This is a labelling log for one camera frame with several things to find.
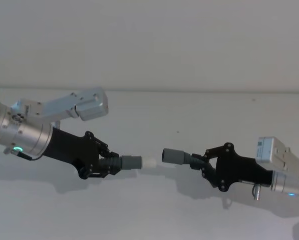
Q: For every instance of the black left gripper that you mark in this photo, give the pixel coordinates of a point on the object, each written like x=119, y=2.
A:
x=69, y=150

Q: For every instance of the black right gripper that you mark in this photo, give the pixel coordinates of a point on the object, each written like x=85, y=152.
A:
x=242, y=167

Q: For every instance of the white table cloth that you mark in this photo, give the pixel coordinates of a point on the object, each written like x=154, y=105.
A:
x=149, y=215

